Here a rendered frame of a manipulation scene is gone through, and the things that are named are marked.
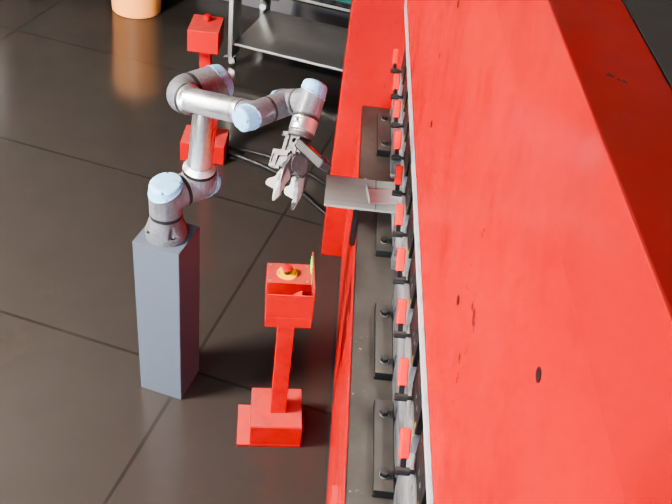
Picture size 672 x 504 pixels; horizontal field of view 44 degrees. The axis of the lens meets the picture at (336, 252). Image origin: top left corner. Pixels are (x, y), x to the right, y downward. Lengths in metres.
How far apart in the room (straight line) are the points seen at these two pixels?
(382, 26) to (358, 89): 0.31
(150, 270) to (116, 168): 1.77
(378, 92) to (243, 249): 1.10
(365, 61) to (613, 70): 2.73
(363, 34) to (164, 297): 1.37
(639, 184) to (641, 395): 0.19
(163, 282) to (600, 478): 2.44
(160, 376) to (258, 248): 1.05
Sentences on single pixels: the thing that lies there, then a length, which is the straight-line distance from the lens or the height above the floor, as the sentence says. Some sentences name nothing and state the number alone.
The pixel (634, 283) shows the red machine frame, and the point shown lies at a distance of 0.68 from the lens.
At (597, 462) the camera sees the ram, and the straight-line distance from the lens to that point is 0.79.
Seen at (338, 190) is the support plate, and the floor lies 1.00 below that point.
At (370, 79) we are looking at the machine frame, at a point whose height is 1.00.
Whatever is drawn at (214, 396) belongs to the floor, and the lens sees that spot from 3.51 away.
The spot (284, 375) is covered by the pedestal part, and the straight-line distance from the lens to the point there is 3.14.
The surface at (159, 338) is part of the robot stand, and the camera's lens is 3.29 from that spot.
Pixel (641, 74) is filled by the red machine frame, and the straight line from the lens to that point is 0.95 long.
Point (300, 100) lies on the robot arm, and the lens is 2.34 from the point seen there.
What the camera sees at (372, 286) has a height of 0.88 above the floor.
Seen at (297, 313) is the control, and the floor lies 0.73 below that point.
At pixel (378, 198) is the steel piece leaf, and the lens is 2.91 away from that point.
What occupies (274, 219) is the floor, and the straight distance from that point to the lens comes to 4.41.
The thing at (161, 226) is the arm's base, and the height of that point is 0.85.
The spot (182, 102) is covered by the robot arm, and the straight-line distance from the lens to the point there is 2.59.
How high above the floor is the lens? 2.67
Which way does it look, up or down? 39 degrees down
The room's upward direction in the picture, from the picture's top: 8 degrees clockwise
